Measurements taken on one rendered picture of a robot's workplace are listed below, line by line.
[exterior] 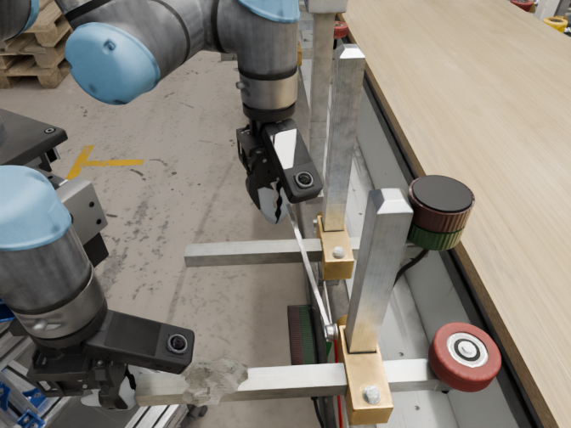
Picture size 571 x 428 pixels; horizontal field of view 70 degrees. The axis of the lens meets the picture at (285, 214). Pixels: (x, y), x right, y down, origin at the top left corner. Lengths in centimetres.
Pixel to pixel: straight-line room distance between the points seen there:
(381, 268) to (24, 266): 32
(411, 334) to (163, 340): 57
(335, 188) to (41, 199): 45
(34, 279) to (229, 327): 130
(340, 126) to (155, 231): 155
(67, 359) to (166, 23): 36
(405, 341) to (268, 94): 59
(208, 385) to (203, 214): 159
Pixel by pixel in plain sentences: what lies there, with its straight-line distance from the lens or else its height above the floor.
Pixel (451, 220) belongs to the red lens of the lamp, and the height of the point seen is 112.
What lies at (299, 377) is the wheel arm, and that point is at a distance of 57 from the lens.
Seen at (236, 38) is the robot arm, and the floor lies 121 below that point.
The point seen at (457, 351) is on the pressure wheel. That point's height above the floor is 90.
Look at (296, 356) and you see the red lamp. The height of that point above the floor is 70.
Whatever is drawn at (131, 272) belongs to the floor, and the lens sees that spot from 191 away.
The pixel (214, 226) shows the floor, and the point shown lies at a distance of 202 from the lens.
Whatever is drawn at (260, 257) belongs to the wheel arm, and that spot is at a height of 83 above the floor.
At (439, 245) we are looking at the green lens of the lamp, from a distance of 42.
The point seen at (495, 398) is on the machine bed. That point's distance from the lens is 71.
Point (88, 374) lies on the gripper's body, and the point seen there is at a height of 95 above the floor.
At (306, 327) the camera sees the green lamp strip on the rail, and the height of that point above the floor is 70.
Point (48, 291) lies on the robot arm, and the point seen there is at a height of 109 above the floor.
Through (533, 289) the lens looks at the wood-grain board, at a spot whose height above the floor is 90.
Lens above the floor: 137
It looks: 42 degrees down
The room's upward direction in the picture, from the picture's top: straight up
